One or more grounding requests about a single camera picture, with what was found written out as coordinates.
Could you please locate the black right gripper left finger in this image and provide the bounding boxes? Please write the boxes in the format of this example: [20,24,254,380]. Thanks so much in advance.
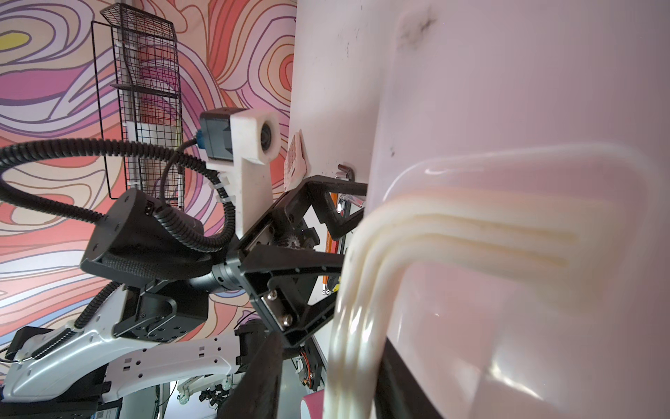
[216,333,284,419]

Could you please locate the black wire basket back wall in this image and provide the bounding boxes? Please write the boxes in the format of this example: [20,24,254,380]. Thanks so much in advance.
[91,2,185,211]

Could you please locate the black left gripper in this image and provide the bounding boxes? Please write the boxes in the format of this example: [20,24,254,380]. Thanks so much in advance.
[209,176,367,347]

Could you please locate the pink calculator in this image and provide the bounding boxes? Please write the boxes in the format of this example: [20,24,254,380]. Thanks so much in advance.
[284,130,308,192]

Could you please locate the pink plastic tool box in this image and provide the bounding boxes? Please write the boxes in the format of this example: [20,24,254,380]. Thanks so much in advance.
[323,0,670,419]

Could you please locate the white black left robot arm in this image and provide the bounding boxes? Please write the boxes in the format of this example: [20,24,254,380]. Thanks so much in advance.
[1,176,367,418]

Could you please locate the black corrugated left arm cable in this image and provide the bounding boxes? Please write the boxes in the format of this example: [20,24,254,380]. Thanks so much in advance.
[0,138,237,253]

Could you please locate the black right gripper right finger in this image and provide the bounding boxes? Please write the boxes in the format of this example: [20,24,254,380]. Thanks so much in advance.
[374,340,429,419]

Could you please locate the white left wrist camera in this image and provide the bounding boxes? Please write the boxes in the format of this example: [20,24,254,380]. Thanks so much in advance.
[199,108,281,237]

